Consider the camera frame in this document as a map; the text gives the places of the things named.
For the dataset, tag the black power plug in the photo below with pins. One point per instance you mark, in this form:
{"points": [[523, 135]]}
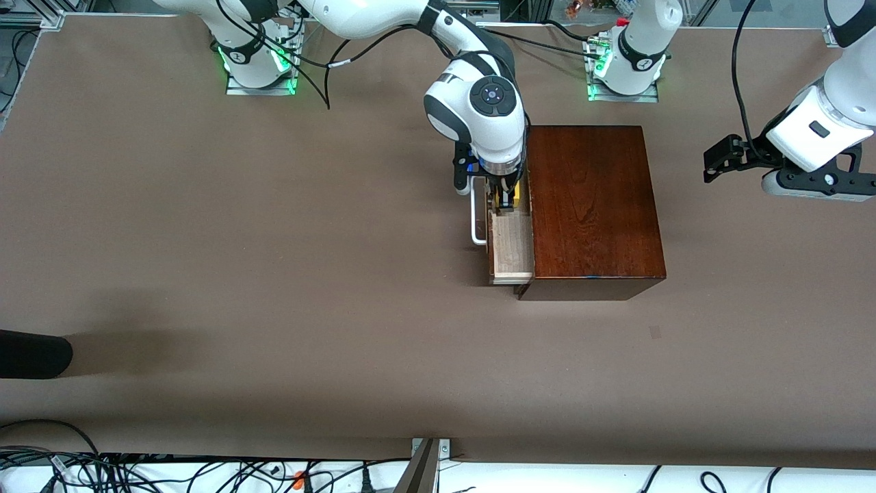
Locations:
{"points": [[366, 483]]}

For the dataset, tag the black foam cylinder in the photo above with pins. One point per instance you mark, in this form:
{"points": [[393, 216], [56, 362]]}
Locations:
{"points": [[34, 355]]}

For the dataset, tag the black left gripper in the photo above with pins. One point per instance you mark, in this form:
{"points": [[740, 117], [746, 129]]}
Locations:
{"points": [[755, 157]]}

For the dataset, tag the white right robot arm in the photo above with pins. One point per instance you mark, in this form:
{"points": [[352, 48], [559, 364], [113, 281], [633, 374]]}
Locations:
{"points": [[506, 137]]}

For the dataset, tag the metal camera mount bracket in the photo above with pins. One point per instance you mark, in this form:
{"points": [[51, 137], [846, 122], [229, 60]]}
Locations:
{"points": [[421, 469]]}

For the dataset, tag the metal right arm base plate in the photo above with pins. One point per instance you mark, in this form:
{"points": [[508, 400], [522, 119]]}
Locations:
{"points": [[260, 90]]}

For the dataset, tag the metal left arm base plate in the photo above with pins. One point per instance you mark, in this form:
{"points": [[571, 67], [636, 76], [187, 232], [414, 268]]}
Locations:
{"points": [[623, 98]]}

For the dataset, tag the aluminium frame profile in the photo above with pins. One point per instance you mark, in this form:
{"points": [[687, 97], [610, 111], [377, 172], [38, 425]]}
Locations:
{"points": [[831, 35], [48, 17]]}

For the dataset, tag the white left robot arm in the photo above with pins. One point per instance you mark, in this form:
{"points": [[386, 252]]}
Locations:
{"points": [[643, 41]]}

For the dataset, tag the grey power strip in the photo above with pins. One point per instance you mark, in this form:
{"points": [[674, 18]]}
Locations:
{"points": [[448, 15]]}

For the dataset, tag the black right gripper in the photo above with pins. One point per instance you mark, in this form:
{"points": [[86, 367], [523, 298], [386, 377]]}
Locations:
{"points": [[497, 185]]}

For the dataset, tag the yellow block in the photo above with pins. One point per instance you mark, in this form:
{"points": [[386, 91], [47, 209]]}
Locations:
{"points": [[517, 193]]}

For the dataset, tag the dark brown wooden cabinet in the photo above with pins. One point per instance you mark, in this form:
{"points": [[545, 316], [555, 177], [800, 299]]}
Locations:
{"points": [[595, 205]]}

